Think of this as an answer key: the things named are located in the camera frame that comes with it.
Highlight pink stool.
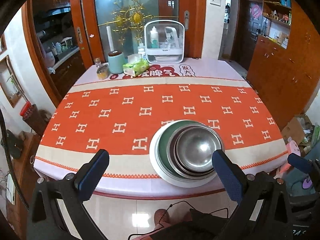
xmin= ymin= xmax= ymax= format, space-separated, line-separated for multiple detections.
xmin=274 ymin=140 xmax=301 ymax=178

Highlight small steel bowl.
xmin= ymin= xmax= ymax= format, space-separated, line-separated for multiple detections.
xmin=175 ymin=128 xmax=224 ymax=173

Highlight wooden wall shelf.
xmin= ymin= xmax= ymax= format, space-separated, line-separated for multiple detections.
xmin=263 ymin=0 xmax=292 ymax=49

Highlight cardboard box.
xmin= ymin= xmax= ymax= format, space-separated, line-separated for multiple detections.
xmin=281 ymin=114 xmax=314 ymax=147

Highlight wrapped yellow container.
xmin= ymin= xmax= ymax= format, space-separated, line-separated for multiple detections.
xmin=97 ymin=64 xmax=109 ymax=80

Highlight orange H-pattern blanket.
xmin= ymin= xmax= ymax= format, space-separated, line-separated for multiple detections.
xmin=35 ymin=76 xmax=290 ymax=179

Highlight small glass jar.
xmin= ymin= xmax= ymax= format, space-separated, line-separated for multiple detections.
xmin=94 ymin=57 xmax=102 ymax=67

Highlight white medicine bottle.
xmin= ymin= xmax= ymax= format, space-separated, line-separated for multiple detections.
xmin=138 ymin=42 xmax=146 ymax=60

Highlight pink steel bowl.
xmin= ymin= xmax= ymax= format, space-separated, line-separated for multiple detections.
xmin=172 ymin=127 xmax=221 ymax=176

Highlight green tissue pack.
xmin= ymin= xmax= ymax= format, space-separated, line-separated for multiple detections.
xmin=123 ymin=54 xmax=149 ymax=77

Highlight teal ceramic canister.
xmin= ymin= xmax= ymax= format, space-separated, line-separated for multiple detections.
xmin=108 ymin=50 xmax=125 ymax=74

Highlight large steel bowl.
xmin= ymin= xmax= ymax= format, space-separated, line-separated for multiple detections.
xmin=166 ymin=125 xmax=225 ymax=180

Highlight green plate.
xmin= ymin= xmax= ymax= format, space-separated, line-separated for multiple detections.
xmin=156 ymin=120 xmax=200 ymax=178

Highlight white green lotion bottle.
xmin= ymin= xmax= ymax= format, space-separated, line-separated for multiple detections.
xmin=150 ymin=26 xmax=159 ymax=48

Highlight gold door ornament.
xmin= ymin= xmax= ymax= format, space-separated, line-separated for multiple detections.
xmin=98 ymin=0 xmax=156 ymax=45

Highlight white paper plate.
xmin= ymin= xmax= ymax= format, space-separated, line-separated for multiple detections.
xmin=149 ymin=120 xmax=224 ymax=188

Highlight white clear storage box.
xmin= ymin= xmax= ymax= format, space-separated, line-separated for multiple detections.
xmin=144 ymin=20 xmax=185 ymax=63

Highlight orange wooden cabinet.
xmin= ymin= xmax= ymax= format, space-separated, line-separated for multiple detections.
xmin=247 ymin=1 xmax=319 ymax=129

